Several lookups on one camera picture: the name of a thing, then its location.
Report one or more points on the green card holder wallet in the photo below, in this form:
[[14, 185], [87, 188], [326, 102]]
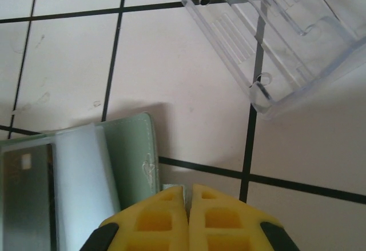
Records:
[[125, 148]]

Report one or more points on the black VIP credit card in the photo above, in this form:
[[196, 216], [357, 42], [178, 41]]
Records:
[[25, 199]]

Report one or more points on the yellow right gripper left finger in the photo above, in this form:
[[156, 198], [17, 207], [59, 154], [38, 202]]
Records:
[[151, 222]]

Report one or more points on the clear acrylic card display stand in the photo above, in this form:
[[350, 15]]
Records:
[[286, 48]]

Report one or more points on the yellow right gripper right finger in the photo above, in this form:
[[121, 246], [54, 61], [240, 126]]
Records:
[[228, 222]]

